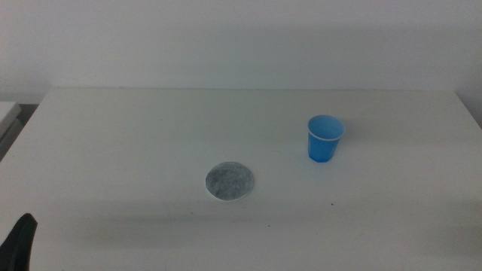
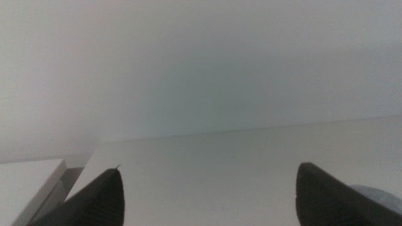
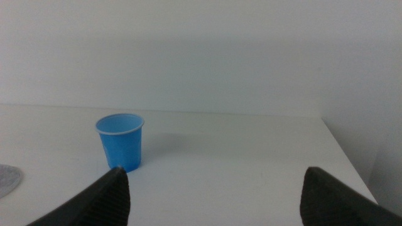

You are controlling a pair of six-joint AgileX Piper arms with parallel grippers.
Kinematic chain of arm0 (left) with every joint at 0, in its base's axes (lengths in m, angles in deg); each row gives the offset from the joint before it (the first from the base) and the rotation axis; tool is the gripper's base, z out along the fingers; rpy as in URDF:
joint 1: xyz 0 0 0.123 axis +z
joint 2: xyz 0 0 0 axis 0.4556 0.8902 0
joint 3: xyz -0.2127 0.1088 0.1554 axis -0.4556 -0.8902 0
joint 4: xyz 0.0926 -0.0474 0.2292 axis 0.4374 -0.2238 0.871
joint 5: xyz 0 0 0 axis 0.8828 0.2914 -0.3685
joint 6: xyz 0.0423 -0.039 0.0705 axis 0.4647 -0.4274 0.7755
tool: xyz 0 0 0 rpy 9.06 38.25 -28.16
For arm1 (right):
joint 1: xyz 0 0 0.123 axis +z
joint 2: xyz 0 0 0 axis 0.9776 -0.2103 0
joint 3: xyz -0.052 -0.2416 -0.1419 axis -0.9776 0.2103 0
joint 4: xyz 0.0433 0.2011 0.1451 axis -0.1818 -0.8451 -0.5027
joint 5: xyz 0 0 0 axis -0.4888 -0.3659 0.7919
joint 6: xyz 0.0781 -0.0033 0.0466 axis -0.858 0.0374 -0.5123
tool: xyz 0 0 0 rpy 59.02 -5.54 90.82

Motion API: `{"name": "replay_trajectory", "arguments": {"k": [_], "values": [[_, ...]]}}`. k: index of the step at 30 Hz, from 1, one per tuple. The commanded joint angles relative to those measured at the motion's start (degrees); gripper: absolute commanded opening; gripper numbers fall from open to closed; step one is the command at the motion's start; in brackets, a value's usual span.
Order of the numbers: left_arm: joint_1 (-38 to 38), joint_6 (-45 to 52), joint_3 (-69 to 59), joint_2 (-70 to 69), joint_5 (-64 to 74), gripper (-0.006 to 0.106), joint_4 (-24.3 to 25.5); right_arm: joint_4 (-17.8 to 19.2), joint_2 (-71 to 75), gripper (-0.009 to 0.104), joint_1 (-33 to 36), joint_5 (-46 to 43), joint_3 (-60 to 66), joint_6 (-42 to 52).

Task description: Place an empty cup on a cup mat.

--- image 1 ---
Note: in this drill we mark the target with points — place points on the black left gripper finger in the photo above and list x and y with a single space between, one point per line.
17 246

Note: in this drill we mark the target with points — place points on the blue plastic cup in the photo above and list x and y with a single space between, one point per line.
323 148

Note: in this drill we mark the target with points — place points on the round grey cup mat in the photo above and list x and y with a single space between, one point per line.
229 181

